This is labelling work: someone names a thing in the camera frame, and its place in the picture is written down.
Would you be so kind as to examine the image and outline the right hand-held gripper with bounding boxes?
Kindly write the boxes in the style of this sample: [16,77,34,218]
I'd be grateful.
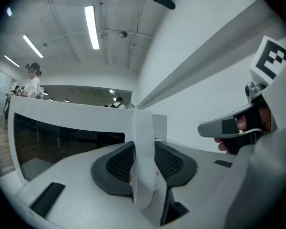
[197,35,286,156]

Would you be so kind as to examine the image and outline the white ceiling conduit pipe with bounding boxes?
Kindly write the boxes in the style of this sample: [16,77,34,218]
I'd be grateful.
[127,0,153,70]

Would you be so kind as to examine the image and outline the grey table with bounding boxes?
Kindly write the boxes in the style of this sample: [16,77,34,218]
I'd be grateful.
[0,169,31,197]

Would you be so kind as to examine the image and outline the white microwave door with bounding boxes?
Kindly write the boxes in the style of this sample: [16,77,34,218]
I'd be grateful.
[7,95,157,211]

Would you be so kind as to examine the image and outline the person's right hand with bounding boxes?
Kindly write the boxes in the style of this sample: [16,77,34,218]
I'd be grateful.
[214,104,273,155]

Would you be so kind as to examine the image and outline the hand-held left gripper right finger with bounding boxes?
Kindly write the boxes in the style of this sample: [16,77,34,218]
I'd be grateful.
[153,140,237,229]

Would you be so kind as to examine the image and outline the ceiling strip lights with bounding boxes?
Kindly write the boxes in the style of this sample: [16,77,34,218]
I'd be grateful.
[0,5,100,68]

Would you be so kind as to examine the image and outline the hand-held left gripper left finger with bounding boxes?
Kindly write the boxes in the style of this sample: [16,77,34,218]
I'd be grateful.
[15,141,158,229]

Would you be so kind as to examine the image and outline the black head-worn camera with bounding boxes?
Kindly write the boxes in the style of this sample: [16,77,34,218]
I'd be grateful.
[152,0,176,10]

